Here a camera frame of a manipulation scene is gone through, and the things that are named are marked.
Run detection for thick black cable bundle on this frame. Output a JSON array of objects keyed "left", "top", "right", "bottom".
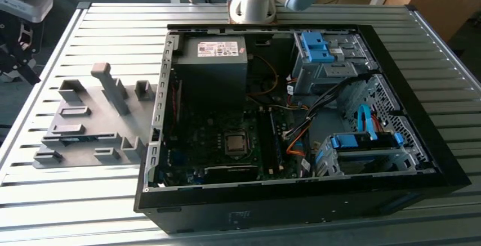
[{"left": 283, "top": 75, "right": 370, "bottom": 141}]

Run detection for grey metal drive cage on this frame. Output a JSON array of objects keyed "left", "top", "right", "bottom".
[{"left": 291, "top": 31, "right": 380, "bottom": 102}]

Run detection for grey parts rack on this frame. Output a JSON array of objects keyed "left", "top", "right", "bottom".
[{"left": 32, "top": 62, "right": 159, "bottom": 169}]

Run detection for blue data wire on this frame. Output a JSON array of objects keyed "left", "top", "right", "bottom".
[{"left": 356, "top": 104, "right": 380, "bottom": 141}]

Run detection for thin yellow orange wire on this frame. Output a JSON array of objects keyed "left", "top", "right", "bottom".
[{"left": 246, "top": 54, "right": 279, "bottom": 97}]

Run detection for black open PC case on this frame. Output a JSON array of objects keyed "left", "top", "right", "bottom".
[{"left": 134, "top": 23, "right": 472, "bottom": 235}]

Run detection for grey power supply unit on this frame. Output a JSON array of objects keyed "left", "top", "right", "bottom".
[{"left": 173, "top": 33, "right": 249, "bottom": 100}]

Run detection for brown wooden cabinet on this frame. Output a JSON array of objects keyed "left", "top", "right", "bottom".
[{"left": 390, "top": 0, "right": 481, "bottom": 44}]

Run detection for grey metal disk bay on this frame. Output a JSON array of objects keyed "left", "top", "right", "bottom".
[{"left": 314, "top": 132, "right": 440, "bottom": 177}]

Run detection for black graphics card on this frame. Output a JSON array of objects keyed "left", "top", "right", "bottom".
[{"left": 203, "top": 163, "right": 261, "bottom": 184}]

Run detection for metal CPU socket cover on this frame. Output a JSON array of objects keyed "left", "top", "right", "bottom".
[{"left": 222, "top": 129, "right": 253, "bottom": 159}]

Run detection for blue drive carrier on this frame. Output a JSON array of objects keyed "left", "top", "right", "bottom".
[{"left": 299, "top": 33, "right": 337, "bottom": 64}]

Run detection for silver CPU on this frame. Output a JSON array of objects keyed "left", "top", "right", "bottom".
[{"left": 226, "top": 135, "right": 249, "bottom": 153}]

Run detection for blue RAM stick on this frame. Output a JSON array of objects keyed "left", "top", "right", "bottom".
[{"left": 56, "top": 135, "right": 103, "bottom": 144}]

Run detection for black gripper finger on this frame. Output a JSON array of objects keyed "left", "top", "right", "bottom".
[
  {"left": 0, "top": 23, "right": 35, "bottom": 86},
  {"left": 15, "top": 21, "right": 43, "bottom": 86}
]

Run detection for hard disk in blue carrier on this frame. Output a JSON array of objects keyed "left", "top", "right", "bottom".
[{"left": 330, "top": 133, "right": 405, "bottom": 150}]

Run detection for pale grey wrist camera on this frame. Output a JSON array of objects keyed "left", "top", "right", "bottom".
[{"left": 0, "top": 0, "right": 55, "bottom": 24}]

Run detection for green motherboard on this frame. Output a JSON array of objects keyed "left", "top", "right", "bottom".
[{"left": 165, "top": 108, "right": 303, "bottom": 187}]

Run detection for orange power wires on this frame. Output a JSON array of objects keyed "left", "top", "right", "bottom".
[{"left": 286, "top": 133, "right": 315, "bottom": 156}]

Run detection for white power supply label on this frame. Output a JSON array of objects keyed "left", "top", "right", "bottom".
[{"left": 197, "top": 41, "right": 241, "bottom": 58}]

